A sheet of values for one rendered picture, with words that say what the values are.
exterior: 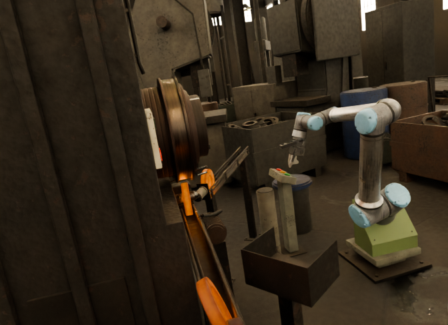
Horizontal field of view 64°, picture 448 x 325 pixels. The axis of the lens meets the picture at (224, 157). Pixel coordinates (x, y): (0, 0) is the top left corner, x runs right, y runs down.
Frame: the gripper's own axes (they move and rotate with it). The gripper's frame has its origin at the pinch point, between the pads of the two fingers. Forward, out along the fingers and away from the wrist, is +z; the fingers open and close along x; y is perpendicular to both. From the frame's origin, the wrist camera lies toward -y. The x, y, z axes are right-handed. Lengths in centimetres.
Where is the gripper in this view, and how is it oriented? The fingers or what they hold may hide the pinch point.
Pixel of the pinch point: (289, 165)
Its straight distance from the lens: 245.8
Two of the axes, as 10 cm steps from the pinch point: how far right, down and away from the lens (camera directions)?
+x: -2.2, -1.8, 9.6
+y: 9.6, 1.5, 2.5
